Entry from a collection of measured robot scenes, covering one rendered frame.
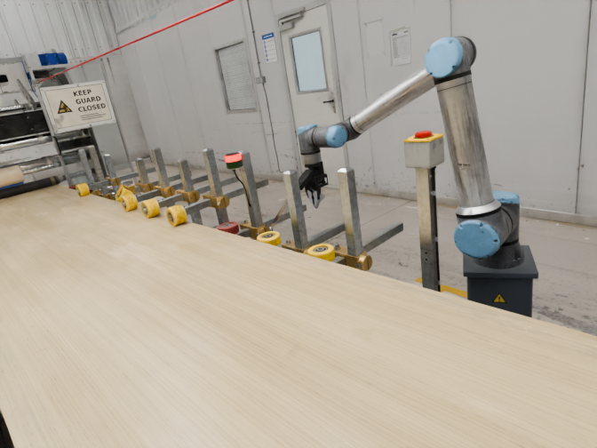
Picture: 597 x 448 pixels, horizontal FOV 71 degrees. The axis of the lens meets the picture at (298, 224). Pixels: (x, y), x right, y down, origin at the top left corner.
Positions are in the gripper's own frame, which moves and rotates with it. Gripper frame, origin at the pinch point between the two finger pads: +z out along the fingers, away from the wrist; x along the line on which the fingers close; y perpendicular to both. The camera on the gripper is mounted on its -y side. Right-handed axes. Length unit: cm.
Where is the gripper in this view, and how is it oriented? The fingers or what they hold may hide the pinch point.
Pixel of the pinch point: (314, 206)
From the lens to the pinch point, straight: 193.6
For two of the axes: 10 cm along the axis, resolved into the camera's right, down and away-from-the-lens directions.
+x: -6.8, -1.4, 7.2
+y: 7.1, -3.4, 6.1
